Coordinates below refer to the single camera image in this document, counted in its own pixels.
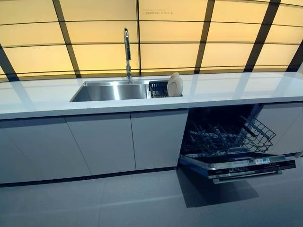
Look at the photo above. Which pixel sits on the white cabinet door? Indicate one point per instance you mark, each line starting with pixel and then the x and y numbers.
pixel 35 151
pixel 158 139
pixel 104 144
pixel 281 118

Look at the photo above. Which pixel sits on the black dish drying rack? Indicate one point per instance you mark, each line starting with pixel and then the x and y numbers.
pixel 156 89

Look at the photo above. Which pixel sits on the chrome gooseneck kitchen faucet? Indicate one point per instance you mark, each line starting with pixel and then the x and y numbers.
pixel 127 47

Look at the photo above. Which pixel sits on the black toe kick strip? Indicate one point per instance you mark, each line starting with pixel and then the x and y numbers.
pixel 94 176

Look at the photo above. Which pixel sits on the stainless steel sink basin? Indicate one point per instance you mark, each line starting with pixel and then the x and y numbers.
pixel 113 92

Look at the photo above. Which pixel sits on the black dishwasher door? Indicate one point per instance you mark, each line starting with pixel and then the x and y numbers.
pixel 236 169

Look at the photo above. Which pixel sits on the cream round plate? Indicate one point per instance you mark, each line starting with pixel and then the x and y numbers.
pixel 175 86
pixel 175 74

